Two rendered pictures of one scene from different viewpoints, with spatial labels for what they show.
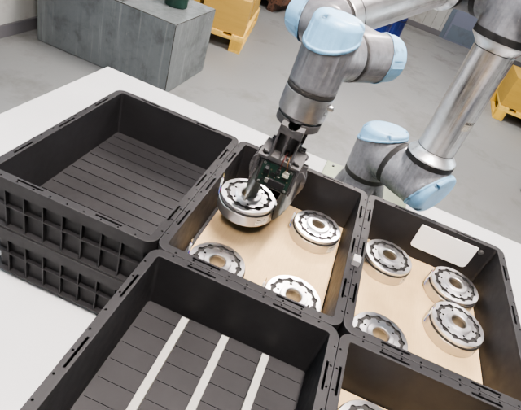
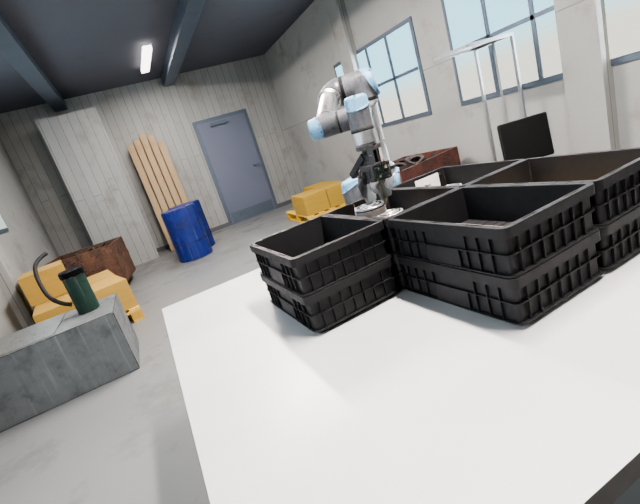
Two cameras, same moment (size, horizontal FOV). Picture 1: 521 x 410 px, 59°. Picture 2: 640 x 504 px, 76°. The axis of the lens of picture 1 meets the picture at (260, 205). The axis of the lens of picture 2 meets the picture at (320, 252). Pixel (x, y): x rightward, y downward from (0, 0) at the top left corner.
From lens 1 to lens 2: 0.94 m
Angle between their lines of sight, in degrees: 32
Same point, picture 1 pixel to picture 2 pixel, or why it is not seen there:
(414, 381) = (495, 180)
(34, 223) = (326, 274)
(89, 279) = (366, 283)
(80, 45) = (37, 402)
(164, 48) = (115, 336)
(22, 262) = (330, 314)
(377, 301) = not seen: hidden behind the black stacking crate
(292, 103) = (366, 136)
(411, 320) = not seen: hidden behind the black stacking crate
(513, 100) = (311, 209)
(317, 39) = (358, 105)
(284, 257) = not seen: hidden behind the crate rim
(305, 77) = (364, 122)
